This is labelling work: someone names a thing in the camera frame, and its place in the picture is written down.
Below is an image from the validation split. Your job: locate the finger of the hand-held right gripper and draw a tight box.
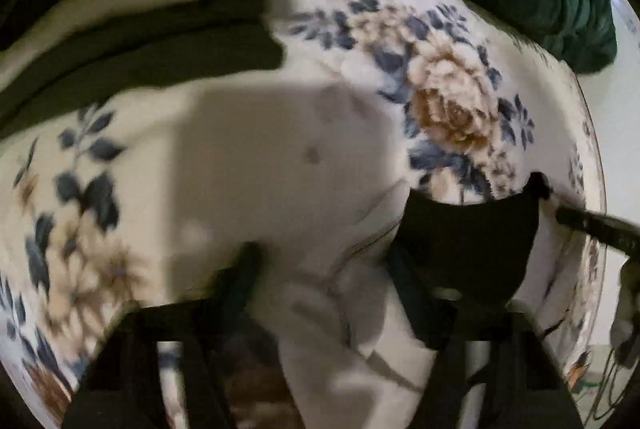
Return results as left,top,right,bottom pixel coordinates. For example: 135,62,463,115
555,204,640,256

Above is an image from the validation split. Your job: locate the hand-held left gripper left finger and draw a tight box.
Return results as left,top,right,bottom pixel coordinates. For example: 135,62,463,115
62,243,264,429

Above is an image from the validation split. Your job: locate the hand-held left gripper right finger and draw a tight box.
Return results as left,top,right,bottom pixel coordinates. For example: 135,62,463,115
386,243,584,429

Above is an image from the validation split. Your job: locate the small black garment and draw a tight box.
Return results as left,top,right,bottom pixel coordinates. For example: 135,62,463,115
394,171,552,351

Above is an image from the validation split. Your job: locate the white cloth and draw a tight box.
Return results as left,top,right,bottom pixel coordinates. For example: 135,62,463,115
277,254,438,429

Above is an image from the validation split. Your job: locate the dark olive cloth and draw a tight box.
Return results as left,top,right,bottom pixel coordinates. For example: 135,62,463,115
0,0,285,137

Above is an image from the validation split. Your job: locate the floral bed sheet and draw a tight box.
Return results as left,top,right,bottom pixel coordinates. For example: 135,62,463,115
0,0,608,429

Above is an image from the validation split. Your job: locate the black cable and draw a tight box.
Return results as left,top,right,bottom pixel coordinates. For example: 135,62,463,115
592,344,632,416

